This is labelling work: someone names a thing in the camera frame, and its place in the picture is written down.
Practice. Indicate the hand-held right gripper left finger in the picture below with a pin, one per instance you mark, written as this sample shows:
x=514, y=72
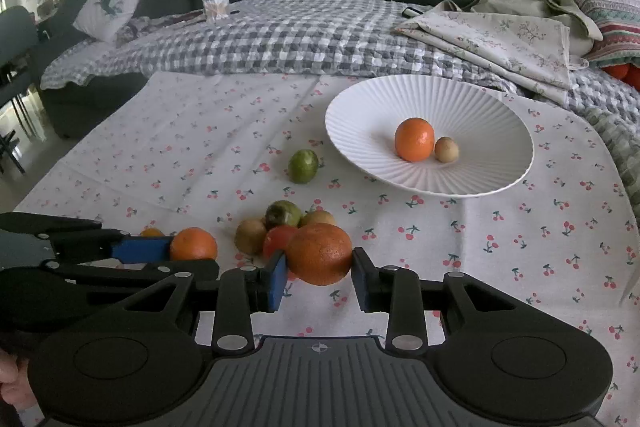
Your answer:
x=278, y=283

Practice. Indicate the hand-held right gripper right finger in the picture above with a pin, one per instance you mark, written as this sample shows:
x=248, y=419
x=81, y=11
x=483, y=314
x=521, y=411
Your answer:
x=360, y=281

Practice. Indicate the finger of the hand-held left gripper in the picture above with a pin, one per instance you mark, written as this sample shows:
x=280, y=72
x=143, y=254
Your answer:
x=100, y=279
x=142, y=249

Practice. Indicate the red tomato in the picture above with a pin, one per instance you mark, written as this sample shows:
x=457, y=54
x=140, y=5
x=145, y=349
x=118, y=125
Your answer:
x=277, y=241

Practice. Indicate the large orange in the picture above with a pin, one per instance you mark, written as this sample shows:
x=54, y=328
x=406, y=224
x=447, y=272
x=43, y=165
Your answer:
x=320, y=254

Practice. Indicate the medium orange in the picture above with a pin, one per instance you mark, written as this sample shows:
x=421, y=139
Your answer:
x=414, y=139
x=193, y=244

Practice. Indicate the green reddish round fruit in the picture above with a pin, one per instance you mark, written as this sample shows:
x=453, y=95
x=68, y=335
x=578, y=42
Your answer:
x=282, y=213

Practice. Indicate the yellow round fruit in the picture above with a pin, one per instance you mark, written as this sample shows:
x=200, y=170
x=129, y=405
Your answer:
x=317, y=218

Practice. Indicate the green lime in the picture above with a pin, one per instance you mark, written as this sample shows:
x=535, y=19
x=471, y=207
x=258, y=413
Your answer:
x=302, y=166

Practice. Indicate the white ribbed plate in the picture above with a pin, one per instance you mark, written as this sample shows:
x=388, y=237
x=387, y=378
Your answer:
x=475, y=117

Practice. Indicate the person's left hand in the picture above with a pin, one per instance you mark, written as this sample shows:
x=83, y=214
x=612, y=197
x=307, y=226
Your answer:
x=12, y=382

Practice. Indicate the small orange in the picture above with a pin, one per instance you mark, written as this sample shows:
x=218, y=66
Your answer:
x=151, y=232

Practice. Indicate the cherry print tablecloth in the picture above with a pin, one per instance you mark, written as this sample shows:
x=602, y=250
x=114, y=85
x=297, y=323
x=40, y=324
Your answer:
x=200, y=132

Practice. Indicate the small brown kiwi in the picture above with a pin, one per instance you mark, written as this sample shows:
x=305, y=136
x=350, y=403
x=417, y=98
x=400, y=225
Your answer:
x=446, y=149

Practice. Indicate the dark dining chair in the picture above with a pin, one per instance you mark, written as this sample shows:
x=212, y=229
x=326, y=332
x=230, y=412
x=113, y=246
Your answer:
x=17, y=42

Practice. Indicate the dark flat packet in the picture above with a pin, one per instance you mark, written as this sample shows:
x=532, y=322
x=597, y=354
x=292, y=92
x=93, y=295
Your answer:
x=187, y=16

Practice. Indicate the grey checkered blanket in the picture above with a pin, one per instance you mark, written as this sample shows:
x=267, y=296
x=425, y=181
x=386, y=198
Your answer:
x=280, y=42

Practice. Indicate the white printed pillow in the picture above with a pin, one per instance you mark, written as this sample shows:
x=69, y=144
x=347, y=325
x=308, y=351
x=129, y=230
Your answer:
x=112, y=4

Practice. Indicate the clear plastic swab container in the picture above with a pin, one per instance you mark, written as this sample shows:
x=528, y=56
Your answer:
x=216, y=7

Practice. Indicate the floral folded cloth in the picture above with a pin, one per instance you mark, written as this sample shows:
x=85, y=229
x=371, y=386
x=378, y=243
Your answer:
x=490, y=42

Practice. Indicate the small black white gadget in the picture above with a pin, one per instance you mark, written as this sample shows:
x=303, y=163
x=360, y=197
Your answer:
x=412, y=12

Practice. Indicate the bright orange bundle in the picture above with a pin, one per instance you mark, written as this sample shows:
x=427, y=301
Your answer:
x=625, y=76

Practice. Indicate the striped patterned pillow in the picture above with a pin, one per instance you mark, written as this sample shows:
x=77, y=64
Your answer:
x=615, y=17

